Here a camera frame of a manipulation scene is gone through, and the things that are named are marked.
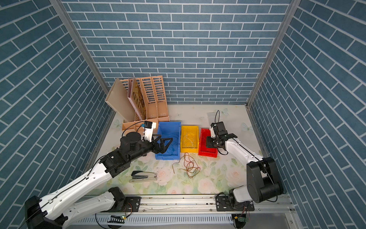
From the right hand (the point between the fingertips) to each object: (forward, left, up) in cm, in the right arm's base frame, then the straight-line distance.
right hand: (209, 142), depth 90 cm
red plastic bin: (-4, +3, -4) cm, 7 cm away
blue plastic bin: (+14, +29, -9) cm, 33 cm away
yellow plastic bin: (+12, +10, -4) cm, 16 cm away
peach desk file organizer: (+38, +45, +9) cm, 59 cm away
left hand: (-11, +21, +19) cm, 31 cm away
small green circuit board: (-38, -17, -8) cm, 42 cm away
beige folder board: (+20, +63, +14) cm, 68 cm away
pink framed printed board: (+22, +51, +16) cm, 57 cm away
